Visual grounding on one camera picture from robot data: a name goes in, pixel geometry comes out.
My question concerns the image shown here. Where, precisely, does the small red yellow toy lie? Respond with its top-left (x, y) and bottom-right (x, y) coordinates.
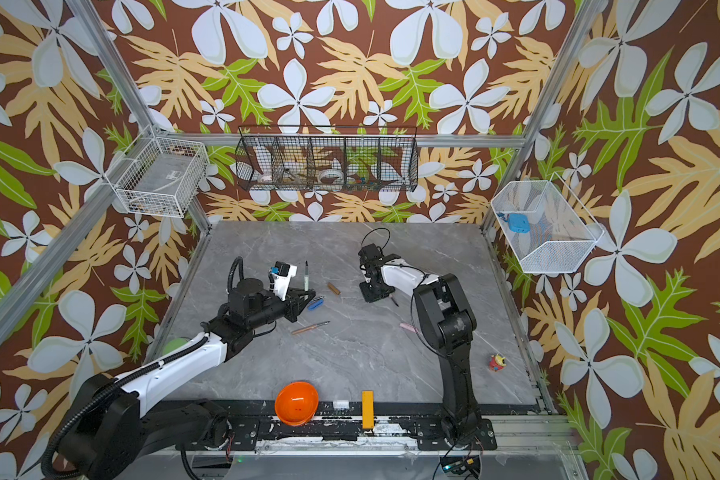
top-left (489, 354), bottom-right (507, 372)

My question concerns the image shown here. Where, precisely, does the green push button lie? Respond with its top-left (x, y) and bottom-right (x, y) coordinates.
top-left (161, 337), bottom-right (189, 355)

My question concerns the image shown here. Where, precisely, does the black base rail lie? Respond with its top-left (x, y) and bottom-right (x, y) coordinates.
top-left (173, 397), bottom-right (498, 452)

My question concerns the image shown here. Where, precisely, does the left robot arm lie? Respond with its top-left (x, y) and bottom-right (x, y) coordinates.
top-left (39, 278), bottom-right (316, 479)

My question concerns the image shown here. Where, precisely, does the blue pen cap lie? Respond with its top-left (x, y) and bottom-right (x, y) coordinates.
top-left (307, 297), bottom-right (324, 311)

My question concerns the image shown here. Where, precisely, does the white wire basket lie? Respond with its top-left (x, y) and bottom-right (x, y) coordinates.
top-left (491, 175), bottom-right (605, 276)
top-left (106, 127), bottom-right (209, 218)

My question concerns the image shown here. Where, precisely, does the aluminium corner frame post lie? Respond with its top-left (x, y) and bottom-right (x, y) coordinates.
top-left (479, 0), bottom-right (610, 232)

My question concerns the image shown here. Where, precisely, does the brown pen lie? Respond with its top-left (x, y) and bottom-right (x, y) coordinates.
top-left (291, 321), bottom-right (331, 335)

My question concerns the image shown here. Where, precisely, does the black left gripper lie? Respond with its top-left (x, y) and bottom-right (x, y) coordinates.
top-left (247, 286), bottom-right (316, 333)

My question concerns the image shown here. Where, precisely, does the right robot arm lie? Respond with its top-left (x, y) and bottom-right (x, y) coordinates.
top-left (358, 244), bottom-right (481, 444)

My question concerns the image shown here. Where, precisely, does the blue object in basket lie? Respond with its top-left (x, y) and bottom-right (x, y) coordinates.
top-left (504, 213), bottom-right (531, 234)

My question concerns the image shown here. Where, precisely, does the white wire basket right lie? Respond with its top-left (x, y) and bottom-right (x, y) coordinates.
top-left (491, 175), bottom-right (605, 276)

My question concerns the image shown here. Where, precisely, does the white wire basket left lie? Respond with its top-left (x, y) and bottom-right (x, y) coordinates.
top-left (106, 127), bottom-right (209, 218)

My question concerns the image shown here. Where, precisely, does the black wire basket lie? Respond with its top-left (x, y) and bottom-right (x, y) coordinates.
top-left (233, 125), bottom-right (420, 192)

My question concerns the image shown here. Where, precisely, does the orange bowl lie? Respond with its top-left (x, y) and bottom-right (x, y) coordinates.
top-left (275, 381), bottom-right (319, 426)

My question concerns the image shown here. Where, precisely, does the yellow block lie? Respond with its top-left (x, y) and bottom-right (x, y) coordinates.
top-left (361, 390), bottom-right (375, 430)

